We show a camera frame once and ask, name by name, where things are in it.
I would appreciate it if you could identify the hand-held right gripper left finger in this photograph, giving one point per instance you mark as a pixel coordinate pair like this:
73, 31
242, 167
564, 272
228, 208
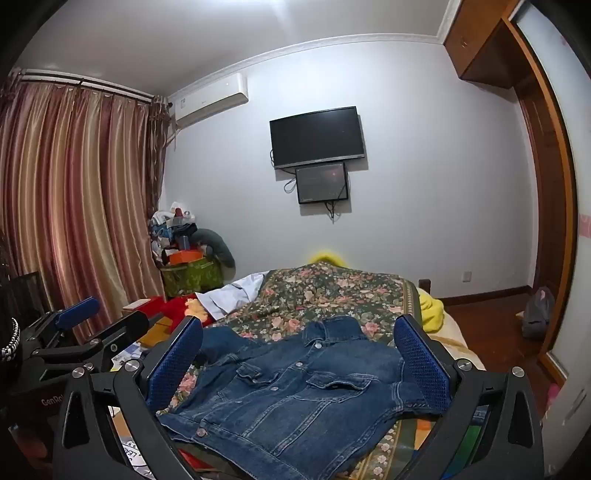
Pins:
175, 362

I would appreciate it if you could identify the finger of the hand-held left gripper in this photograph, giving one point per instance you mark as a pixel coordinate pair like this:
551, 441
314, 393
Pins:
115, 337
78, 310

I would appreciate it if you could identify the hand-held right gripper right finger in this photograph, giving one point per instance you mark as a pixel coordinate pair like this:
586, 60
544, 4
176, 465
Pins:
422, 364

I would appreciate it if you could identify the blue denim jacket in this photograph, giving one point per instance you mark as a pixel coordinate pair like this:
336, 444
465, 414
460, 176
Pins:
286, 397

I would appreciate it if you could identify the pile of mixed clothes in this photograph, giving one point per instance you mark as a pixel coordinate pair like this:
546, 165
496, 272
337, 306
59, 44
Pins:
161, 226

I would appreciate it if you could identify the printed paper packet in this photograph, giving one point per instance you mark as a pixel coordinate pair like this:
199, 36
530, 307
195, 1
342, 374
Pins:
127, 350

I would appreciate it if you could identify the wooden side table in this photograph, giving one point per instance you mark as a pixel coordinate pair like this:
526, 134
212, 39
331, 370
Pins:
154, 334

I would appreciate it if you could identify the flat white box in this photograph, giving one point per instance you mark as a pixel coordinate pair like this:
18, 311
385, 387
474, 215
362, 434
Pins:
137, 304

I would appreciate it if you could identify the beige bed sheet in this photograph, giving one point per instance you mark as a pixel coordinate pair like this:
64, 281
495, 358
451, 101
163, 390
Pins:
461, 341

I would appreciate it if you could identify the dark framed object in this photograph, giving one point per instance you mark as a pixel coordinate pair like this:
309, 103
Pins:
27, 295

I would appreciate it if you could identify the red plush toy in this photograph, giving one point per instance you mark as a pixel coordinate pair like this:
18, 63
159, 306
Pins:
178, 309

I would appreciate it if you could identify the white shirt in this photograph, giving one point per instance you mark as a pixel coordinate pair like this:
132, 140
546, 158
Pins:
231, 293

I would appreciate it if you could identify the white printed bag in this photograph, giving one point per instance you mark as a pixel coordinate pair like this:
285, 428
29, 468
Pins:
131, 458

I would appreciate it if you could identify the orange box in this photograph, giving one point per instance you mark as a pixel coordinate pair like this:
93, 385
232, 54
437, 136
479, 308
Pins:
184, 257

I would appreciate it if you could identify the striped red curtain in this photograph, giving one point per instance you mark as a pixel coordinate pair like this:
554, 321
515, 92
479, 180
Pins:
69, 194

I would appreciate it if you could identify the dark floral blanket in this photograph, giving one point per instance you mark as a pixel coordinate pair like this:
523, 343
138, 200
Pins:
323, 290

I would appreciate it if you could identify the grey bag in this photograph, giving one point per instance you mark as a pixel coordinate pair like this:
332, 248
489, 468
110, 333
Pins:
538, 314

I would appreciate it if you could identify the white air conditioner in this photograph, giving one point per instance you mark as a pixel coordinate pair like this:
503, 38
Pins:
207, 104

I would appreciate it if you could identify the white door panel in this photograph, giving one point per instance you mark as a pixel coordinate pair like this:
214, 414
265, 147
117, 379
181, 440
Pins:
579, 115

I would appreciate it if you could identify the wooden overhead cabinet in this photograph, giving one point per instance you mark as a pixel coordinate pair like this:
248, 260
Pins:
475, 41

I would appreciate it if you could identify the dark bed post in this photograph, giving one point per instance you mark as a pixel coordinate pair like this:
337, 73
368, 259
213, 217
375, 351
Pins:
424, 285

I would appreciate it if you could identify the small black wall monitor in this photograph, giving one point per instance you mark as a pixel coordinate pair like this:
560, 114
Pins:
322, 183

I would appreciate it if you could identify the white curtain rail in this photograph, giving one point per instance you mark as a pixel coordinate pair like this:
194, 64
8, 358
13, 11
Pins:
83, 82

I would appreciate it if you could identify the black wall television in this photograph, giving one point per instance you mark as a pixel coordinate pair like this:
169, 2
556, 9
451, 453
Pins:
318, 136

